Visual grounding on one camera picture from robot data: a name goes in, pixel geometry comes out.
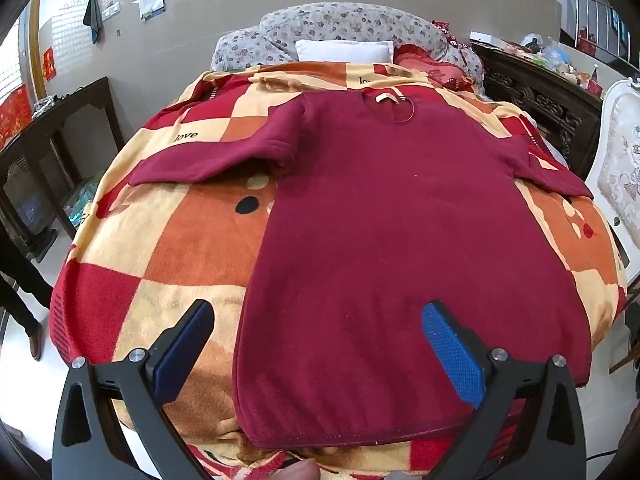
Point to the white pillow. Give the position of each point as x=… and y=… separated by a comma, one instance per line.
x=345, y=51

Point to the white ornate chair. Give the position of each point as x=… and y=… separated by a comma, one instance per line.
x=613, y=178

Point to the clutter on cabinet top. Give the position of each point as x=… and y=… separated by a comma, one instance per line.
x=552, y=57

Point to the dark carved wooden cabinet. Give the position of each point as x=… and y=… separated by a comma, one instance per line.
x=567, y=115

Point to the dark red knit sweater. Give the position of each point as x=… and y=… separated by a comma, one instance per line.
x=380, y=209

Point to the person's dark trouser leg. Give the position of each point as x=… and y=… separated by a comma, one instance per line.
x=15, y=265

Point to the dark cloth hanging on wall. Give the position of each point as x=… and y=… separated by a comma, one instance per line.
x=93, y=19

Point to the metal stair railing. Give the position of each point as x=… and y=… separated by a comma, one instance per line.
x=599, y=31

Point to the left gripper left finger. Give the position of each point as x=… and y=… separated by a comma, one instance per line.
x=88, y=441

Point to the floral grey bolster pillow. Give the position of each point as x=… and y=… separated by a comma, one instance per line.
x=272, y=41

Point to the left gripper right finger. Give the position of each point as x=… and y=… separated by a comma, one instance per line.
x=526, y=423

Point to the red paper wall decoration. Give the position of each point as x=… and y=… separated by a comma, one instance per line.
x=48, y=64

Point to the red cushion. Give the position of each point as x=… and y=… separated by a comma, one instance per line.
x=445, y=74

